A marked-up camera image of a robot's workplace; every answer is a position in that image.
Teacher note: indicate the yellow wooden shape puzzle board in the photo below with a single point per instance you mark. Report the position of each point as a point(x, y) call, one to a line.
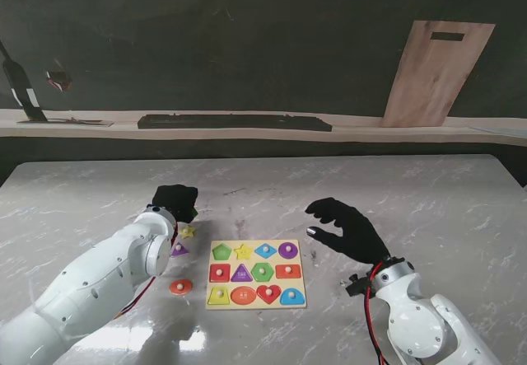
point(232, 262)

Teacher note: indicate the blue semicircle puzzle piece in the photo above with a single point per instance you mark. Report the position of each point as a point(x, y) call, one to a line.
point(287, 299)

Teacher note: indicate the red heart puzzle piece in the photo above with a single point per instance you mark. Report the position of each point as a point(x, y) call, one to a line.
point(265, 295)

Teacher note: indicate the wooden cutting board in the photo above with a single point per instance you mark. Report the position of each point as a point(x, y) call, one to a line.
point(432, 80)

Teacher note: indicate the yellow star puzzle piece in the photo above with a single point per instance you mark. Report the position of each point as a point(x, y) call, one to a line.
point(187, 232)

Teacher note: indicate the thin flat serving board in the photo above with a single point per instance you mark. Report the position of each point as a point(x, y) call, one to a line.
point(99, 124)

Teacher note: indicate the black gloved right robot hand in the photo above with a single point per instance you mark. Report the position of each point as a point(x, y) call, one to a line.
point(354, 237)

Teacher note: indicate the purple circle puzzle piece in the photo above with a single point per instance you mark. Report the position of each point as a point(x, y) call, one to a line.
point(284, 251)

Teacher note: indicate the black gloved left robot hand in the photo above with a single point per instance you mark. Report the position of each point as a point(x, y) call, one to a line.
point(177, 200)

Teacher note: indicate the purple triangle puzzle piece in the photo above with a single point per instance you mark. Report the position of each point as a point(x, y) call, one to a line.
point(181, 251)

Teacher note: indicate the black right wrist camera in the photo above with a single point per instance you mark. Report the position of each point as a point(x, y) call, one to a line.
point(357, 286)

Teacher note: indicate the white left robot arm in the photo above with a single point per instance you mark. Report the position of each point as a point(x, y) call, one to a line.
point(82, 286)

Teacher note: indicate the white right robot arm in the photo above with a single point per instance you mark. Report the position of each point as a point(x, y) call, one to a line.
point(411, 324)

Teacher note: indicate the green hexagon puzzle piece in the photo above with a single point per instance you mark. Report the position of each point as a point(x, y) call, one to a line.
point(258, 273)

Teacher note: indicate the light wooden shelf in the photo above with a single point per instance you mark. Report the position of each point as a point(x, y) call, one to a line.
point(370, 134)

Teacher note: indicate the blue diamond puzzle piece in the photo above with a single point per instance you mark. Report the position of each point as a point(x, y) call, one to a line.
point(261, 251)

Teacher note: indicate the dark wine bottle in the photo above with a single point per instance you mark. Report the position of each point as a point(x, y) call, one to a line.
point(22, 89)

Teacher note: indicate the red wine glass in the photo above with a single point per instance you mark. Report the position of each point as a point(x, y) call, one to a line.
point(59, 80)

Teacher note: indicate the orange oval puzzle piece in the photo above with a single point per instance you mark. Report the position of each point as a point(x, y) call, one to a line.
point(184, 288)

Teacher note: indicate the long black tray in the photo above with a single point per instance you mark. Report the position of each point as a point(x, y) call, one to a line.
point(230, 122)

